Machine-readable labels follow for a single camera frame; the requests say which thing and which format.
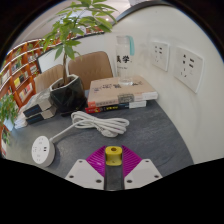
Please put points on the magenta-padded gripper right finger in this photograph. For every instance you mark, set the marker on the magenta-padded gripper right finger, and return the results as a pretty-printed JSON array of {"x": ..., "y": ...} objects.
[{"x": 143, "y": 173}]

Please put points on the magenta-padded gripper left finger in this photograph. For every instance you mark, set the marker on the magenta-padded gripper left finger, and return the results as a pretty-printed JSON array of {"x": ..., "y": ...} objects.
[{"x": 83, "y": 174}]

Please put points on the round white power strip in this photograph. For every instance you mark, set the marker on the round white power strip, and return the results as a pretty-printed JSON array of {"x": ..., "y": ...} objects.
[{"x": 41, "y": 151}]

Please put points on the dark book with red spine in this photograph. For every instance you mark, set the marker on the dark book with red spine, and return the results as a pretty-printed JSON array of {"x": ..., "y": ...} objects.
[{"x": 106, "y": 109}]

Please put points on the white book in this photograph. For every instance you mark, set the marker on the white book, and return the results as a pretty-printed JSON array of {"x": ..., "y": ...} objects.
[
  {"x": 20, "y": 117},
  {"x": 20, "y": 125}
]

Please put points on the tall plant in black pot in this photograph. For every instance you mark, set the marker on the tall plant in black pot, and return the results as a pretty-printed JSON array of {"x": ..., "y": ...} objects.
[{"x": 66, "y": 95}]

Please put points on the tan-cover book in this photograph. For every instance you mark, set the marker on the tan-cover book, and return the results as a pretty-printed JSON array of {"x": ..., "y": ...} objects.
[{"x": 113, "y": 88}]

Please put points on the leafy plant in white pot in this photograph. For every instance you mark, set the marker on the leafy plant in white pot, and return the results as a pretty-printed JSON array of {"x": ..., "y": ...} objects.
[{"x": 6, "y": 110}]

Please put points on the orange wooden shelf unit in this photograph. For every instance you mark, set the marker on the orange wooden shelf unit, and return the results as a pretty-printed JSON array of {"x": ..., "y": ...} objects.
[{"x": 23, "y": 76}]

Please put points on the white wall socket panel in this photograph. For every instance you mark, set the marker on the white wall socket panel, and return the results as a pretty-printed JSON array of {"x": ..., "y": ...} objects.
[
  {"x": 160, "y": 56},
  {"x": 188, "y": 68}
]

